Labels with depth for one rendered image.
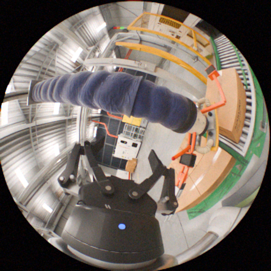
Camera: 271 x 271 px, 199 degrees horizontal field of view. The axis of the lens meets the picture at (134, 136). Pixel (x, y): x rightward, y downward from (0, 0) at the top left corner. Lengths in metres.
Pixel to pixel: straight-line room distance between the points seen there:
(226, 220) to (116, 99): 0.86
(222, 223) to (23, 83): 5.30
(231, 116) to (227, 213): 0.62
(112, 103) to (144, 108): 0.14
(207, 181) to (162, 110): 1.03
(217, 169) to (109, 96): 1.18
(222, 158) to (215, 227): 0.74
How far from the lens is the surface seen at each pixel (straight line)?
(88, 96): 0.40
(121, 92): 0.33
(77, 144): 0.16
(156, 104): 0.34
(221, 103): 0.47
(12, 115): 4.67
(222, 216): 0.66
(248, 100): 1.24
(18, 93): 1.37
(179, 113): 0.38
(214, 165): 1.13
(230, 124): 0.71
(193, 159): 0.50
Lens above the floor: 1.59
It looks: 5 degrees down
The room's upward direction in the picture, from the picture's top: 74 degrees counter-clockwise
